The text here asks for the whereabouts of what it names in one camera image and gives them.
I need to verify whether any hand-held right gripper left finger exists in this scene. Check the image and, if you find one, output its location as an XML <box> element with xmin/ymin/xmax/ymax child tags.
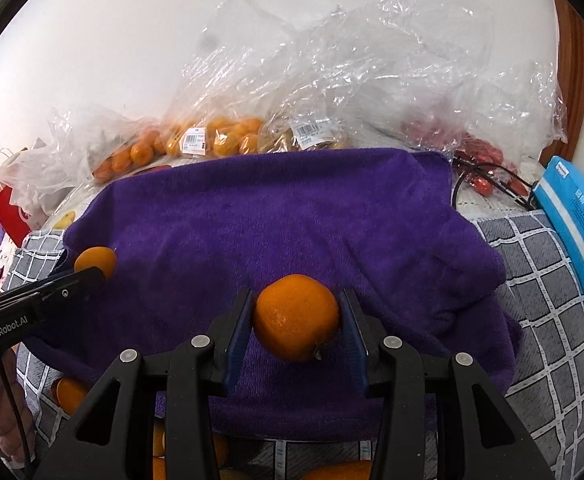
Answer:
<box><xmin>31</xmin><ymin>287</ymin><xmax>255</xmax><ymax>480</ymax></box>

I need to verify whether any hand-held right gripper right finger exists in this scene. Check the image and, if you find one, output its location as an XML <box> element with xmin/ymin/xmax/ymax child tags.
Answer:
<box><xmin>339</xmin><ymin>287</ymin><xmax>555</xmax><ymax>480</ymax></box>

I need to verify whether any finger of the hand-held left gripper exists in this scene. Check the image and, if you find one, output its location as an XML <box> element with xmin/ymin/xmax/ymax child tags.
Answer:
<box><xmin>2</xmin><ymin>266</ymin><xmax>108</xmax><ymax>322</ymax></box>

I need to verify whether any orange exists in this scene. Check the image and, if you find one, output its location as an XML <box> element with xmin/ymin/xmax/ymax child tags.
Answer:
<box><xmin>152</xmin><ymin>457</ymin><xmax>253</xmax><ymax>480</ymax></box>
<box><xmin>252</xmin><ymin>273</ymin><xmax>341</xmax><ymax>362</ymax></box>
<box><xmin>299</xmin><ymin>461</ymin><xmax>375</xmax><ymax>480</ymax></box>
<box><xmin>74</xmin><ymin>246</ymin><xmax>118</xmax><ymax>281</ymax></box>
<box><xmin>152</xmin><ymin>420</ymin><xmax>230</xmax><ymax>468</ymax></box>
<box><xmin>51</xmin><ymin>377</ymin><xmax>90</xmax><ymax>416</ymax></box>

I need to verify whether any person's left hand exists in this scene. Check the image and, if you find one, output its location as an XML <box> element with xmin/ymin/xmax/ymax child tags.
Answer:
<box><xmin>0</xmin><ymin>342</ymin><xmax>38</xmax><ymax>466</ymax></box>

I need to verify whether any red paper bag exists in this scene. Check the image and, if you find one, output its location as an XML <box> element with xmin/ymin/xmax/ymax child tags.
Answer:
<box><xmin>0</xmin><ymin>147</ymin><xmax>48</xmax><ymax>248</ymax></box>

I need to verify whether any white plastic bag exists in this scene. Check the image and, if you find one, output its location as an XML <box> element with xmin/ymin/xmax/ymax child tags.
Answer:
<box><xmin>0</xmin><ymin>145</ymin><xmax>75</xmax><ymax>216</ymax></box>

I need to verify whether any purple towel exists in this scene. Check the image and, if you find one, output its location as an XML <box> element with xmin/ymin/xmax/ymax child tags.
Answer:
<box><xmin>27</xmin><ymin>147</ymin><xmax>522</xmax><ymax>443</ymax></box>

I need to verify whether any clear bag of oranges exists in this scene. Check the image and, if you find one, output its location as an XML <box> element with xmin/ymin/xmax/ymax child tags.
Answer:
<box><xmin>162</xmin><ymin>0</ymin><xmax>283</xmax><ymax>158</ymax></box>
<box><xmin>47</xmin><ymin>105</ymin><xmax>170</xmax><ymax>186</ymax></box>

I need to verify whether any grey checked blanket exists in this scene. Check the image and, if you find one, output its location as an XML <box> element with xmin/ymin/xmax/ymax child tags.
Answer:
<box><xmin>0</xmin><ymin>210</ymin><xmax>584</xmax><ymax>480</ymax></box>

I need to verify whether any clear bag of yellow fruit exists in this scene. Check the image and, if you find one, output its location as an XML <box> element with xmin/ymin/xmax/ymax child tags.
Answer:
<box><xmin>259</xmin><ymin>5</ymin><xmax>407</xmax><ymax>153</ymax></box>

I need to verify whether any clear bag of red fruit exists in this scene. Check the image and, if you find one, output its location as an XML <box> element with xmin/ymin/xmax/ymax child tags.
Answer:
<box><xmin>372</xmin><ymin>0</ymin><xmax>570</xmax><ymax>198</ymax></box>

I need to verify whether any blue tissue pack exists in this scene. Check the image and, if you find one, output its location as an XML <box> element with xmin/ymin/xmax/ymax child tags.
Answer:
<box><xmin>532</xmin><ymin>156</ymin><xmax>584</xmax><ymax>316</ymax></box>

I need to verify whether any brown wooden door frame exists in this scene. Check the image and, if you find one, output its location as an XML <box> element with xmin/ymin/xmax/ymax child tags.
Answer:
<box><xmin>552</xmin><ymin>0</ymin><xmax>584</xmax><ymax>161</ymax></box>

